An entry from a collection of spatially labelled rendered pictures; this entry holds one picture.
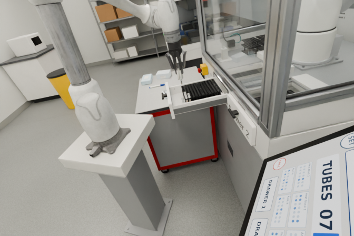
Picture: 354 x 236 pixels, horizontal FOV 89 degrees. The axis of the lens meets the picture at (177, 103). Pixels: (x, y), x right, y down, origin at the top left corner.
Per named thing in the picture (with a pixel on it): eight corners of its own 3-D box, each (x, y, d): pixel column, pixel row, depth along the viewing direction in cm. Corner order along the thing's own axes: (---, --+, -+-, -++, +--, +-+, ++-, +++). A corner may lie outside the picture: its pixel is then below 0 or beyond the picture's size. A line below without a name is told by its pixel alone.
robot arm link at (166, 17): (184, 27, 96) (171, 26, 106) (179, -6, 88) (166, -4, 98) (167, 33, 92) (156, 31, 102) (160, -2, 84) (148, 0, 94)
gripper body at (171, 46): (164, 43, 100) (167, 59, 105) (178, 41, 97) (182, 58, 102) (168, 39, 106) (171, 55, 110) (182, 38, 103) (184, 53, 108)
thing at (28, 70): (28, 106, 370) (-17, 46, 305) (56, 81, 467) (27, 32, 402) (62, 99, 367) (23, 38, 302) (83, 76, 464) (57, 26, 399)
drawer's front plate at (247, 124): (251, 146, 78) (252, 127, 73) (227, 109, 103) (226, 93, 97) (255, 145, 78) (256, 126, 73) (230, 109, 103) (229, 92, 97)
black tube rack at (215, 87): (186, 108, 109) (185, 99, 106) (182, 94, 124) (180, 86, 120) (222, 100, 109) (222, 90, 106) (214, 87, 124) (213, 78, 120)
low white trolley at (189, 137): (159, 178, 169) (134, 113, 129) (157, 134, 222) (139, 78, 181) (220, 164, 169) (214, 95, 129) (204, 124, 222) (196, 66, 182)
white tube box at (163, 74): (157, 79, 171) (155, 74, 169) (159, 75, 178) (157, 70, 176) (169, 78, 168) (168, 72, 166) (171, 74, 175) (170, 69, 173)
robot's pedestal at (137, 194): (124, 232, 136) (75, 167, 95) (141, 194, 159) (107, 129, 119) (160, 242, 126) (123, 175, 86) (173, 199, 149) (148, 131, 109)
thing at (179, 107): (174, 115, 106) (172, 106, 102) (170, 94, 127) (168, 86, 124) (241, 100, 106) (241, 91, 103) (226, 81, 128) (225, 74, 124)
